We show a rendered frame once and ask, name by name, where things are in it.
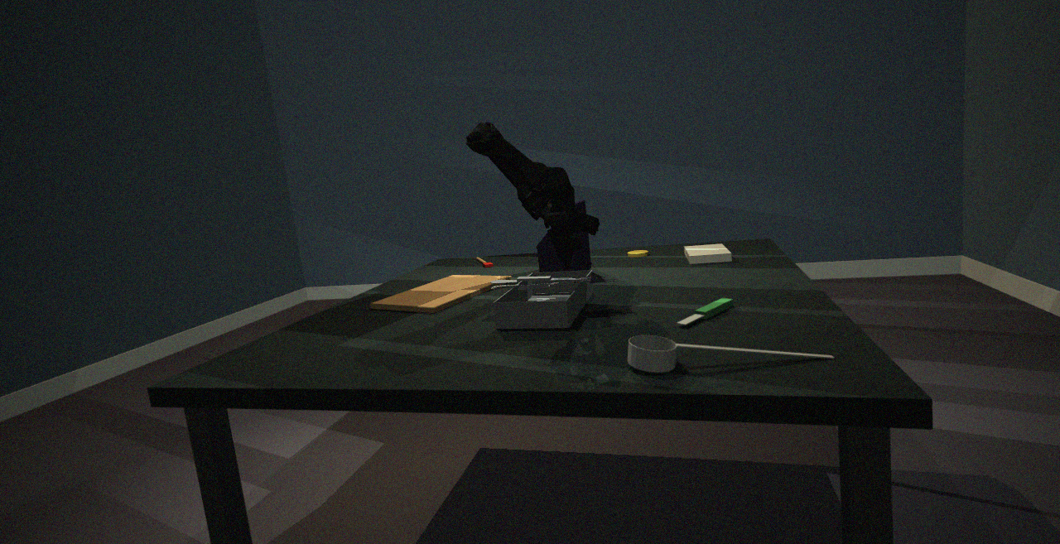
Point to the wooden cutting board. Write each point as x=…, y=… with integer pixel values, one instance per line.
x=440, y=294

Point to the grey measuring cup with long handle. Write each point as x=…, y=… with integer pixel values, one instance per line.
x=657, y=354

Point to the beige rectangular block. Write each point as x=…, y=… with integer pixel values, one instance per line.
x=707, y=253

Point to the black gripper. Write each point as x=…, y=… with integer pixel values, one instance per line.
x=561, y=234

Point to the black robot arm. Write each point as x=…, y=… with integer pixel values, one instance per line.
x=536, y=183

